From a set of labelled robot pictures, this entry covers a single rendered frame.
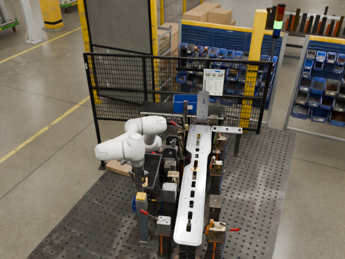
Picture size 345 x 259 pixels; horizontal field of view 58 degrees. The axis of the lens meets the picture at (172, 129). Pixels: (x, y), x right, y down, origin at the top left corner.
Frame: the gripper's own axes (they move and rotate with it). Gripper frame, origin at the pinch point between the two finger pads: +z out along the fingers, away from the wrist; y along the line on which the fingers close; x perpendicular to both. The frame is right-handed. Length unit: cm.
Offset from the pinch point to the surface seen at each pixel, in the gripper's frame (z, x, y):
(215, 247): 36, -13, 53
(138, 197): 8.3, -1.3, -0.6
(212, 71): -18, 151, 41
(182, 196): 24.3, 18.3, 26.8
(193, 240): 24.2, -18.1, 37.8
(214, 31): -16, 288, 40
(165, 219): 18.6, -9.1, 18.2
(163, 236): 31.5, -12.5, 17.1
